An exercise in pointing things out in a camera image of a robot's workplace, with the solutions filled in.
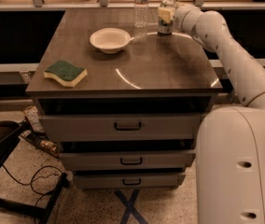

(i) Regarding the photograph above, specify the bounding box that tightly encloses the drawer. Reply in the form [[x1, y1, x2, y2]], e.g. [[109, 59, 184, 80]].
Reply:
[[73, 172, 186, 189], [59, 150, 195, 171], [41, 113, 200, 142]]

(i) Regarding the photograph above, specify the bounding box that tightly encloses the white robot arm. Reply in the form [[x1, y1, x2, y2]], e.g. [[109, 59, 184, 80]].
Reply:
[[158, 3, 265, 224]]

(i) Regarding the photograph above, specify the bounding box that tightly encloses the blue tape cross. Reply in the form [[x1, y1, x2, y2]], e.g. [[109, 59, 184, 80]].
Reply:
[[115, 189, 148, 224]]

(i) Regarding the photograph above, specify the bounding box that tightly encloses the bottom drawer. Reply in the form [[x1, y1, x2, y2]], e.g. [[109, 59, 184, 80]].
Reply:
[[73, 172, 186, 189]]

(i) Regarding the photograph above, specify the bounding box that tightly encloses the black chair frame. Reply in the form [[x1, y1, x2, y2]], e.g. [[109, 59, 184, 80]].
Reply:
[[0, 120, 67, 224]]

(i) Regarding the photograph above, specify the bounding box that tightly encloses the middle drawer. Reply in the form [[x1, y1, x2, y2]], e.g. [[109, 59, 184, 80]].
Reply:
[[59, 150, 195, 171]]

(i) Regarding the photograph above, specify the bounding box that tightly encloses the green yellow sponge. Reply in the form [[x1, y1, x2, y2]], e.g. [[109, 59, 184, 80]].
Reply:
[[44, 61, 88, 88]]

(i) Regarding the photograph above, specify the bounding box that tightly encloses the grey drawer cabinet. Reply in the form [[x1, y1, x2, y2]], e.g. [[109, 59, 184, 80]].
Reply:
[[27, 8, 222, 176]]

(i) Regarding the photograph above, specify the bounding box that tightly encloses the clear plastic water bottle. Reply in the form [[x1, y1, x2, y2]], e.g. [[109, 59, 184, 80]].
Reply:
[[134, 0, 149, 28]]

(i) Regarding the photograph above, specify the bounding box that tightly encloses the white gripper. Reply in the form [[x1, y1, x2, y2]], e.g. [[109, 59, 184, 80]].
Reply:
[[158, 2, 202, 33]]

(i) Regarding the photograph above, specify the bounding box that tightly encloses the white bowl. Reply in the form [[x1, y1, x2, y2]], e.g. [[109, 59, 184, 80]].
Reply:
[[90, 28, 131, 54]]

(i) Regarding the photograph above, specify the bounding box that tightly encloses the snack bag on floor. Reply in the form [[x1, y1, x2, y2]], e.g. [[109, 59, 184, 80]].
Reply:
[[22, 105, 45, 133]]

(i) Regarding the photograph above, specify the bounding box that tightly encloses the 7up soda can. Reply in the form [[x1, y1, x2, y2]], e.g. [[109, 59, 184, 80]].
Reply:
[[158, 0, 175, 35]]

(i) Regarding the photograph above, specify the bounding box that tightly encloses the dark snack packet on floor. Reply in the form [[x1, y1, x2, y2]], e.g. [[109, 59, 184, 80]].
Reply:
[[21, 131, 59, 158]]

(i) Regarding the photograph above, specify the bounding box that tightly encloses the top drawer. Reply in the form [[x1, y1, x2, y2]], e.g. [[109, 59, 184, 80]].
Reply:
[[41, 113, 200, 142]]

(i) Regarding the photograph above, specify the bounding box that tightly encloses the black cable on floor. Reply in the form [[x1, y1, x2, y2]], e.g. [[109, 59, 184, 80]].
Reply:
[[1, 163, 65, 224]]

